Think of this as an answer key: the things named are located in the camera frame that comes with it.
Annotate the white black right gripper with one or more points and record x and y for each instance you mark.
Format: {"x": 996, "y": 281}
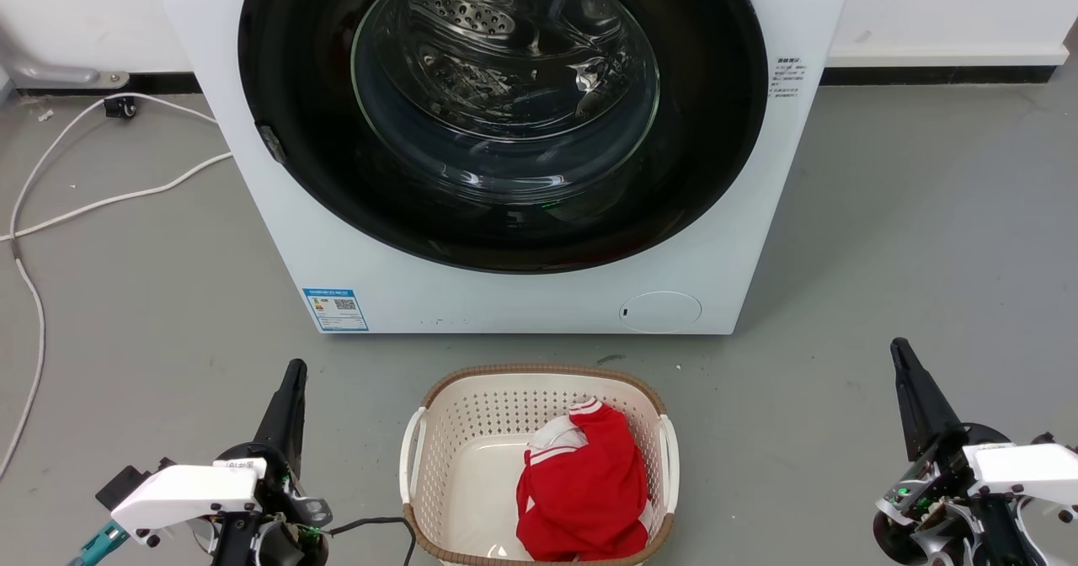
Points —
{"x": 1023, "y": 469}

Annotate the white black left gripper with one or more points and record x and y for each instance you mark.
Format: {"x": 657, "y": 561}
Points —
{"x": 189, "y": 494}

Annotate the black round glass washer door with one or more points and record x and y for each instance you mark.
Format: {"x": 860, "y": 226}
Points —
{"x": 295, "y": 61}

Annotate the white front-load washing machine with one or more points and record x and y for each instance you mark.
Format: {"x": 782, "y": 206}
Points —
{"x": 505, "y": 305}

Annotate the metal door hinge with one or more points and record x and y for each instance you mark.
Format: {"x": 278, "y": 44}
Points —
{"x": 270, "y": 143}

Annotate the blue energy label sticker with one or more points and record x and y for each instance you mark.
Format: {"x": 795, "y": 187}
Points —
{"x": 335, "y": 309}

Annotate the cream plastic laundry basket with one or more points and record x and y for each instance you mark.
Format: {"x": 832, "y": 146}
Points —
{"x": 472, "y": 482}

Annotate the round white filter cover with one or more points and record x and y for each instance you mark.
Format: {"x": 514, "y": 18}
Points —
{"x": 661, "y": 312}

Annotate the red and white garment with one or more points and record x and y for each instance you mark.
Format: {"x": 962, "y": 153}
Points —
{"x": 585, "y": 490}

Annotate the black caster wheel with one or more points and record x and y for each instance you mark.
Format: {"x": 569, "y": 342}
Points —
{"x": 121, "y": 108}

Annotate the small printed text sticker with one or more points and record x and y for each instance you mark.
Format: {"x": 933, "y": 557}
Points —
{"x": 788, "y": 77}

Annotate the steel perforated washer drum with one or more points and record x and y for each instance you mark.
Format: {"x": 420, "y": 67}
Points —
{"x": 472, "y": 18}

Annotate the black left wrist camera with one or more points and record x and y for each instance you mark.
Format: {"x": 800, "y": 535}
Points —
{"x": 118, "y": 486}

